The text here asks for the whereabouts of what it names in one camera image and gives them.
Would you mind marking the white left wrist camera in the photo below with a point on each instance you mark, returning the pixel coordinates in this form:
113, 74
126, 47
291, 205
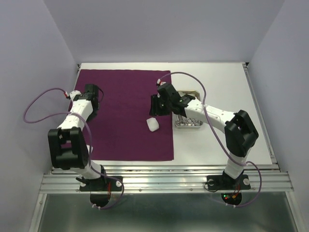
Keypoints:
72, 94

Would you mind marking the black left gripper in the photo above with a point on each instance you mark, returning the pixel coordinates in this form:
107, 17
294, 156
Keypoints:
91, 116

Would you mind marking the purple cloth mat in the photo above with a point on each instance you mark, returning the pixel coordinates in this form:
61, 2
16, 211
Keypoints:
119, 130

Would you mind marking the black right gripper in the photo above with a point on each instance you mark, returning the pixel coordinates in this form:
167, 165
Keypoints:
154, 109

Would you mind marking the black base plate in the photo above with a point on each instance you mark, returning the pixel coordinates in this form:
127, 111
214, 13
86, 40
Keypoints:
101, 190
232, 187

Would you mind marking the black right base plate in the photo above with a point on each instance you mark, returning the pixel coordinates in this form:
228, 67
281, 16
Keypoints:
232, 187

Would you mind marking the aluminium right side rail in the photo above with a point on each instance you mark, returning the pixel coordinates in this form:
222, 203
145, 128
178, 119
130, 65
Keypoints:
262, 126

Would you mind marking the aluminium front rail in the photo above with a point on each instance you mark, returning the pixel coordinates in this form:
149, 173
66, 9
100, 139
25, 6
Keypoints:
162, 179

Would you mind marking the steel forceps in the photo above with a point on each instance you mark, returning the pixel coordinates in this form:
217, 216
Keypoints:
196, 122
179, 120

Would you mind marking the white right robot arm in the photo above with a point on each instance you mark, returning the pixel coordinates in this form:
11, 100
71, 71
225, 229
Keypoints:
238, 128

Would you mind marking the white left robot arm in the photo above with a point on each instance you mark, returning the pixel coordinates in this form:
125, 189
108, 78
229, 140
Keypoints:
68, 148

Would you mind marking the curved forceps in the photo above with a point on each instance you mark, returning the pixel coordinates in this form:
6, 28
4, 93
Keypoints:
188, 122

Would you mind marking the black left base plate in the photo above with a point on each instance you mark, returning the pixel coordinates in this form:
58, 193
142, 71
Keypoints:
101, 190

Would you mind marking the stainless steel tray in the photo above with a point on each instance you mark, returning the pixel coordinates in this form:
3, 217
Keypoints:
196, 95

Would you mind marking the aluminium rail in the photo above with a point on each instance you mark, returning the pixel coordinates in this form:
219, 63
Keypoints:
262, 126
162, 179

